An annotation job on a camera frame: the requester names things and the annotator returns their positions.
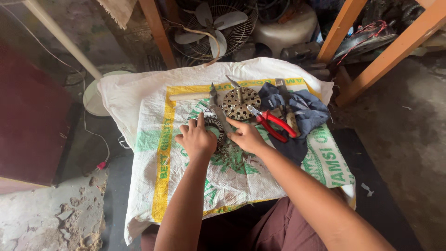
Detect person's left hand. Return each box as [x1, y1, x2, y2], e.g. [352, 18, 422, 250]
[174, 112, 218, 160]

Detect person's right hand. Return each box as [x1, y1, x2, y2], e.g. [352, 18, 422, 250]
[226, 117, 269, 155]

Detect dark motor stator ring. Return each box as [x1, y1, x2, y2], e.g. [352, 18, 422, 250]
[203, 116, 227, 148]

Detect grey metal pliers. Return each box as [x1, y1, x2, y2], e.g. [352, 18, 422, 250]
[209, 91, 233, 136]

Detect round perforated metal rotor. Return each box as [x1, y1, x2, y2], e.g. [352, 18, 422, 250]
[222, 75, 261, 121]

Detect white printed woven sack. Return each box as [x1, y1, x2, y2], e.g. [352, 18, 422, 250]
[98, 57, 357, 245]

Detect dark blue cloth rag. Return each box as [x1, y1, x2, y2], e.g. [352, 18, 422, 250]
[258, 82, 331, 166]

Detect person's maroon trousers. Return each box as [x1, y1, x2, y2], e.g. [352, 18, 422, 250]
[141, 196, 349, 251]

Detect white round fan base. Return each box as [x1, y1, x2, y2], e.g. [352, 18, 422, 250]
[83, 70, 134, 117]

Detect beige cloth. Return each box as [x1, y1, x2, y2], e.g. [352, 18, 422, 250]
[96, 0, 138, 30]

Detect dark red cabinet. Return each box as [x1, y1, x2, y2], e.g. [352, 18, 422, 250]
[0, 39, 73, 196]

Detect white plastic pipe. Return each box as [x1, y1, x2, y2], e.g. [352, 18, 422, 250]
[23, 0, 104, 80]

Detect red handled pliers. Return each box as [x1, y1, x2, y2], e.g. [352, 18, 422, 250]
[247, 105, 298, 143]

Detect wooden handled hammer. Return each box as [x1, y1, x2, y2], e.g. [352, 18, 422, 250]
[169, 82, 218, 107]

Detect wooden handled chisel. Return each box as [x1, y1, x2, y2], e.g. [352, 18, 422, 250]
[275, 78, 301, 138]

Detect white fan with wire guard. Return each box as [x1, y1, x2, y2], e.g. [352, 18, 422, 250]
[173, 0, 258, 60]

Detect white cable with red plug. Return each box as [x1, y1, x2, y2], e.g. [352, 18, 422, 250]
[0, 3, 111, 171]

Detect motor part with red wires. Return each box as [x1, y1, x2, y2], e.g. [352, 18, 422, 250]
[333, 20, 398, 65]

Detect orange wooden table frame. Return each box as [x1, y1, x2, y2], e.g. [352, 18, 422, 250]
[139, 0, 446, 108]

